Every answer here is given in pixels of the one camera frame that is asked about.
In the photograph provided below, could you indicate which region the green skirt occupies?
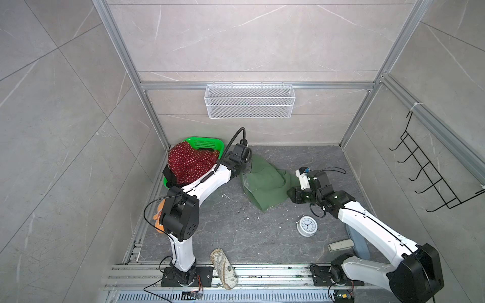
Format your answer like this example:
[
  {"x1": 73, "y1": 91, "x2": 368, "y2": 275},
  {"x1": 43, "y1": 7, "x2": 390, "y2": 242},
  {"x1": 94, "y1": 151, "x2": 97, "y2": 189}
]
[{"x1": 240, "y1": 155, "x2": 300, "y2": 212}]

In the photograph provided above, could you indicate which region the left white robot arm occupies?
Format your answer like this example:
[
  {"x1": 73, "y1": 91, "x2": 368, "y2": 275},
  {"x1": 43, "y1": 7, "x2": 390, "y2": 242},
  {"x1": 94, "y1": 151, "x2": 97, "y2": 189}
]
[{"x1": 157, "y1": 139, "x2": 251, "y2": 274}]

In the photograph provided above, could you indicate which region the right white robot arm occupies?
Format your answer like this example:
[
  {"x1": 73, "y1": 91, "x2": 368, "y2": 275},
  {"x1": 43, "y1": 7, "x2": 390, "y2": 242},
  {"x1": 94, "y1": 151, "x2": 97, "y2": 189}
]
[{"x1": 287, "y1": 167, "x2": 445, "y2": 302}]

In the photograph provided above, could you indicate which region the green plastic basket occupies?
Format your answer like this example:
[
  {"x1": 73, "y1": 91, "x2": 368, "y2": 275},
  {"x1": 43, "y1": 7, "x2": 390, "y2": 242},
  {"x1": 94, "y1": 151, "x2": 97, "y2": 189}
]
[{"x1": 163, "y1": 137, "x2": 224, "y2": 188}]

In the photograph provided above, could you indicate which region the white round clock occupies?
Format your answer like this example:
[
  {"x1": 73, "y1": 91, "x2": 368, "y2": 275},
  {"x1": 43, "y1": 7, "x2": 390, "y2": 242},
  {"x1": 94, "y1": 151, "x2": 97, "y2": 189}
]
[{"x1": 296, "y1": 216, "x2": 318, "y2": 237}]

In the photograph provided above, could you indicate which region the red polka dot skirt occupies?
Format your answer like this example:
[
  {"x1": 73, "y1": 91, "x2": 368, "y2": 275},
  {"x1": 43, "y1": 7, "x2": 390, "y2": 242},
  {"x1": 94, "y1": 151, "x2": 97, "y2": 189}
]
[{"x1": 164, "y1": 141, "x2": 220, "y2": 187}]

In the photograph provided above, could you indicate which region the beige small remote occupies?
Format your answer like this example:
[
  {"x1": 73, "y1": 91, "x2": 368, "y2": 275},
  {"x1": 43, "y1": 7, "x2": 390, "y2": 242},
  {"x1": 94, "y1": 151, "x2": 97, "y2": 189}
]
[{"x1": 328, "y1": 239, "x2": 354, "y2": 252}]

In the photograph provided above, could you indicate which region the blue grey insole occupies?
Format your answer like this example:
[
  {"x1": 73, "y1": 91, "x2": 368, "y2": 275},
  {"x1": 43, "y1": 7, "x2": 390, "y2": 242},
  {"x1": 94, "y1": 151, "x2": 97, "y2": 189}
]
[{"x1": 346, "y1": 225, "x2": 371, "y2": 260}]

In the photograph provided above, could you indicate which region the orange plush toy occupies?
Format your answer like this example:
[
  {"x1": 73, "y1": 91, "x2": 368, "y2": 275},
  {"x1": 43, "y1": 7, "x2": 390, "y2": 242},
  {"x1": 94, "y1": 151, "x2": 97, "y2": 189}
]
[{"x1": 153, "y1": 199, "x2": 165, "y2": 234}]

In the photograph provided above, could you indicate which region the patterned beige shoe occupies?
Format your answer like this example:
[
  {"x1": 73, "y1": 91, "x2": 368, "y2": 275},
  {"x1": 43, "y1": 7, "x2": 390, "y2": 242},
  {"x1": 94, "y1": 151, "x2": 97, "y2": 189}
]
[{"x1": 210, "y1": 248, "x2": 238, "y2": 290}]

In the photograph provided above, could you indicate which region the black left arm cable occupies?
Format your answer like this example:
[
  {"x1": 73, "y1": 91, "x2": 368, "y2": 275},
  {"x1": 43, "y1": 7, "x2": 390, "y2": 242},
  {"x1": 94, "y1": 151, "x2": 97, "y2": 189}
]
[{"x1": 215, "y1": 127, "x2": 247, "y2": 167}]

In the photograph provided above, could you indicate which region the white wire mesh basket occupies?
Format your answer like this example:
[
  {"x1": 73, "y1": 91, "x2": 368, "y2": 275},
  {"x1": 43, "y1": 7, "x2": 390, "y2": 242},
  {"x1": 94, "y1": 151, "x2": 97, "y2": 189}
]
[{"x1": 204, "y1": 84, "x2": 296, "y2": 119}]

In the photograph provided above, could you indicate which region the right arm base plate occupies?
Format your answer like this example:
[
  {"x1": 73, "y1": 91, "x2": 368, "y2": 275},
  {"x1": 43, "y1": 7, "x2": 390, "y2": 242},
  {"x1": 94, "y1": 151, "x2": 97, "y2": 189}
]
[{"x1": 309, "y1": 264, "x2": 365, "y2": 287}]

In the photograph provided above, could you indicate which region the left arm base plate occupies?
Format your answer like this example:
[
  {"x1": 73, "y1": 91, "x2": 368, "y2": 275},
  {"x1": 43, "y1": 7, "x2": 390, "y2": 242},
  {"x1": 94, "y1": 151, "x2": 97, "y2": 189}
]
[{"x1": 160, "y1": 266, "x2": 214, "y2": 288}]

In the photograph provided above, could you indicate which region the black wall hook rack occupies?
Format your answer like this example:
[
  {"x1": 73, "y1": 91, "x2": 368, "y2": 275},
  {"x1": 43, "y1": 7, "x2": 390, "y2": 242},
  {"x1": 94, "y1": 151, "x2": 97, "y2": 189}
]
[{"x1": 389, "y1": 111, "x2": 484, "y2": 213}]

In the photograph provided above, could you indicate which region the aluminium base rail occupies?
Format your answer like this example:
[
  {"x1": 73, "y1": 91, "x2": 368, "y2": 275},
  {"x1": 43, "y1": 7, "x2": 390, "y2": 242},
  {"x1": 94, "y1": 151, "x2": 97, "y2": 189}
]
[{"x1": 102, "y1": 263, "x2": 398, "y2": 302}]

